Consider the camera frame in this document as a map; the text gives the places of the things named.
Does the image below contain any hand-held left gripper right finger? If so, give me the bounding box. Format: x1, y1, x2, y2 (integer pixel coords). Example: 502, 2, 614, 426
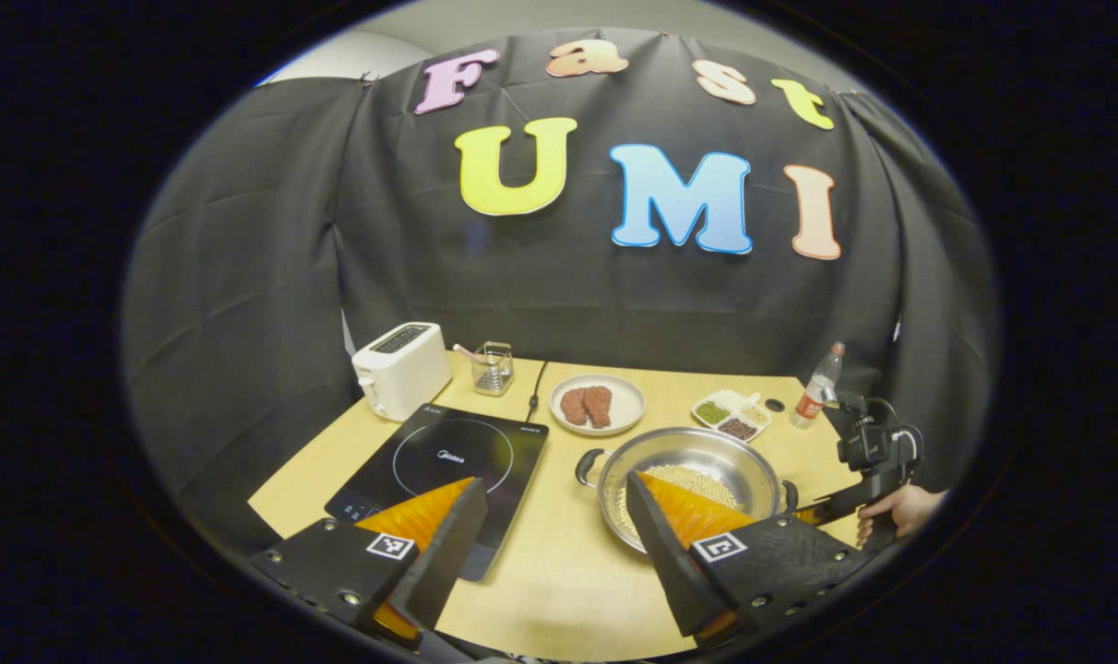
625, 470, 878, 646

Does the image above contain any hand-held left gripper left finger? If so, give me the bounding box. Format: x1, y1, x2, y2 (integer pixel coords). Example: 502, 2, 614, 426
250, 476, 489, 646

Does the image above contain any black induction cooktop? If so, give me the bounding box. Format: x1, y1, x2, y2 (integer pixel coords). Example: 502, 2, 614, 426
325, 403, 550, 583

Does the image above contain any steel pot with soybeans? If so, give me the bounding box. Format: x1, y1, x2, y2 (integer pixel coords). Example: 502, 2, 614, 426
575, 426, 800, 554

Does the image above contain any clear plastic water bottle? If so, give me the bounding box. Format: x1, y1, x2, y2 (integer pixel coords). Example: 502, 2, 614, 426
790, 342, 847, 430

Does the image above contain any white divided dish with beans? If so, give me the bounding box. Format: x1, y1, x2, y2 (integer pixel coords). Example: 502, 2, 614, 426
691, 388, 773, 444

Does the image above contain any round white plate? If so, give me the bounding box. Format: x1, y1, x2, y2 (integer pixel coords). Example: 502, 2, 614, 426
550, 373, 647, 437

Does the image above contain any white toaster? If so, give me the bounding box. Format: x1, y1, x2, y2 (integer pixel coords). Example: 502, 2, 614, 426
351, 322, 453, 422

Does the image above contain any black power cable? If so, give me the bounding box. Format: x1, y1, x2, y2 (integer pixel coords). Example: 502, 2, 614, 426
526, 360, 551, 423

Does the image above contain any small wire mesh basket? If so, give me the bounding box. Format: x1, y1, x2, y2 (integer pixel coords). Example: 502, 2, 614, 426
471, 341, 516, 397

